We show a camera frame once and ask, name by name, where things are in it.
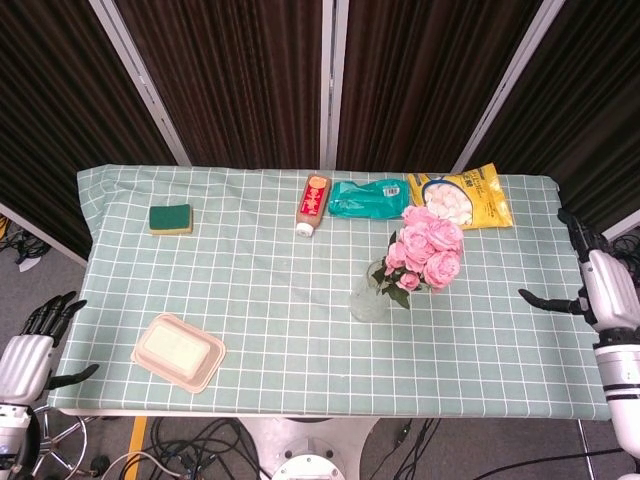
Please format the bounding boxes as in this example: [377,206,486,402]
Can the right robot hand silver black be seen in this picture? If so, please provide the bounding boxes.
[518,207,640,334]

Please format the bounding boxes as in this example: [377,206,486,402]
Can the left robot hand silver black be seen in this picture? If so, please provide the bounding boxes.
[0,293,100,404]

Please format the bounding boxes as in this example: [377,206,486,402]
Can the pink artificial flower bouquet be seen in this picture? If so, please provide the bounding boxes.
[370,204,465,310]

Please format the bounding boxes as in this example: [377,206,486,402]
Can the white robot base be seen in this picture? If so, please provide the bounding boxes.
[239,417,381,480]

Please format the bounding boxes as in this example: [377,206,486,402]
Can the clear glass vase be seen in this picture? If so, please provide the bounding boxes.
[349,259,401,323]

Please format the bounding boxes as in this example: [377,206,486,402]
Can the chrome stool base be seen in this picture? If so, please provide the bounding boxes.
[29,404,89,480]

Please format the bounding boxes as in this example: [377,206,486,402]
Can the cream soap bar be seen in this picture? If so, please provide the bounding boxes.
[142,319,211,380]

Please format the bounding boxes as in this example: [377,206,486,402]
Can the yellow bag white candies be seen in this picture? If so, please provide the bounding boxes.
[406,162,515,231]

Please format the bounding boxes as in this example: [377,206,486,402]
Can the beige soap tray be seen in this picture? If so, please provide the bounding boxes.
[130,312,227,395]

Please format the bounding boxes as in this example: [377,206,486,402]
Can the green yellow sponge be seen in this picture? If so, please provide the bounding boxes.
[148,203,194,237]

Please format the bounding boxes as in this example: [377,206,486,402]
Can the teal snack bag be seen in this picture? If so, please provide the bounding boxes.
[327,178,412,220]

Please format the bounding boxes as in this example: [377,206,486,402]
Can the green checked tablecloth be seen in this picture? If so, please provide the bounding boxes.
[47,164,612,421]

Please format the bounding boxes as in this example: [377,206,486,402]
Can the sauce bottle red label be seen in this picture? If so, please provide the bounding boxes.
[295,173,333,238]

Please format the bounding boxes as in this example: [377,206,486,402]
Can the black floor cable bundle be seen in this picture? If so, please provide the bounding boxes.
[89,417,274,480]
[0,214,50,266]
[387,418,444,480]
[612,232,640,289]

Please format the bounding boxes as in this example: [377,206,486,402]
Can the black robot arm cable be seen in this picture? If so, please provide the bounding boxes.
[492,447,626,480]

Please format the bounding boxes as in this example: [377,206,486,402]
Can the brown partition panel silver frame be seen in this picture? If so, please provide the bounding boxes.
[0,0,192,267]
[333,0,545,172]
[452,0,640,246]
[113,0,335,170]

